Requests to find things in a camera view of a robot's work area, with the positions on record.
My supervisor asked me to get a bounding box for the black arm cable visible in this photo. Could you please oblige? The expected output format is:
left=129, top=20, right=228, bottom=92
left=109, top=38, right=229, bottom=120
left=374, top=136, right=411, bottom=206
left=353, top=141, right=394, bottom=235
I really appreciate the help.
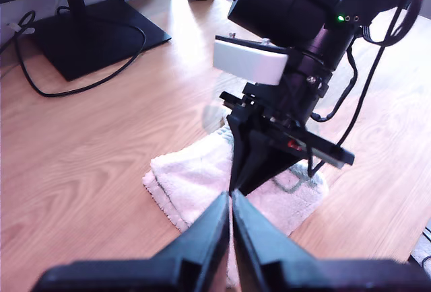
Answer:
left=311, top=0, right=426, bottom=122

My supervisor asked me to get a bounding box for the arm grey camera box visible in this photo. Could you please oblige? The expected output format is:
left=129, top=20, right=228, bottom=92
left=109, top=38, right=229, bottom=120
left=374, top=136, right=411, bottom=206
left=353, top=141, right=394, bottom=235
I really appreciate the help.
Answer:
left=213, top=32, right=293, bottom=87

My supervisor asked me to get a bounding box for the black USB cable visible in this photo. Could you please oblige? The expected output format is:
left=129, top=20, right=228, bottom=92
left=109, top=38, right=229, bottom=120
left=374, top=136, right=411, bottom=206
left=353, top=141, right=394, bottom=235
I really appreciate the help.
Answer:
left=6, top=9, right=147, bottom=99

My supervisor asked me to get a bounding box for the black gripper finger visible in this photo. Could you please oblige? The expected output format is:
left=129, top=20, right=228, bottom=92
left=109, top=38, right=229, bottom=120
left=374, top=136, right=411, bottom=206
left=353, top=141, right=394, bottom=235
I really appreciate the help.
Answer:
left=30, top=191, right=230, bottom=292
left=231, top=189, right=431, bottom=292

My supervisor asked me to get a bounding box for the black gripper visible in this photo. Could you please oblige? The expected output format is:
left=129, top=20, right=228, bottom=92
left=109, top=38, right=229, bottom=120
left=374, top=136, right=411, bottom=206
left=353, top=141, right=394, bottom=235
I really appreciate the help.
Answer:
left=219, top=54, right=355, bottom=196

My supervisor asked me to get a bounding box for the white fluffy tea towel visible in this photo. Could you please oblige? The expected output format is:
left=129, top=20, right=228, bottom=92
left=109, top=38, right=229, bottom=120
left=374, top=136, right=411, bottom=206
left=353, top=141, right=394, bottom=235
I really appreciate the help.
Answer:
left=141, top=123, right=330, bottom=288

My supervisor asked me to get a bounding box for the black Huawei computer monitor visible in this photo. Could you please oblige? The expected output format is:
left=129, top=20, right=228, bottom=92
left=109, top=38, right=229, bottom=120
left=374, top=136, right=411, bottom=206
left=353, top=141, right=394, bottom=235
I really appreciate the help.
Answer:
left=0, top=0, right=172, bottom=83

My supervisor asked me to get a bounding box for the black camera cable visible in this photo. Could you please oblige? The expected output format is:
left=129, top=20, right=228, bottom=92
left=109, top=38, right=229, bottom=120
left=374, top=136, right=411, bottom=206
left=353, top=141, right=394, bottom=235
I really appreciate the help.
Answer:
left=306, top=2, right=407, bottom=178

